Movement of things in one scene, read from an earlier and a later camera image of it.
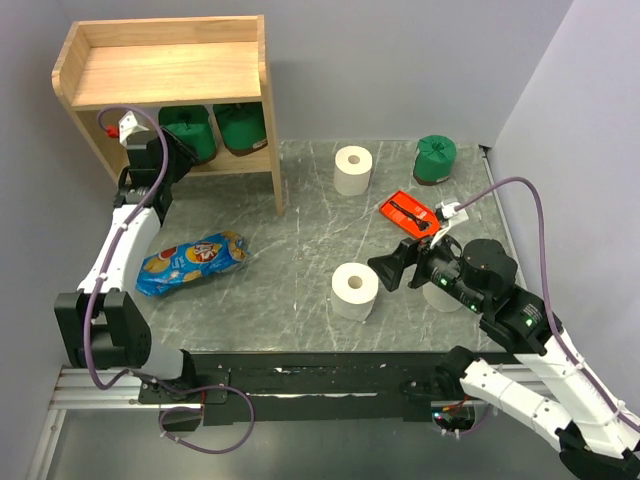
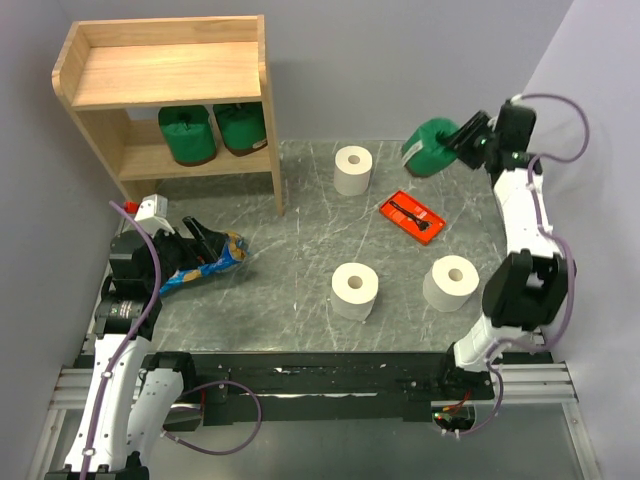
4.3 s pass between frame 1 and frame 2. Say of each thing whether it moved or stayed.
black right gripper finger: moved
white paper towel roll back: stayed
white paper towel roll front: stayed
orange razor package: stayed
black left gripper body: moved
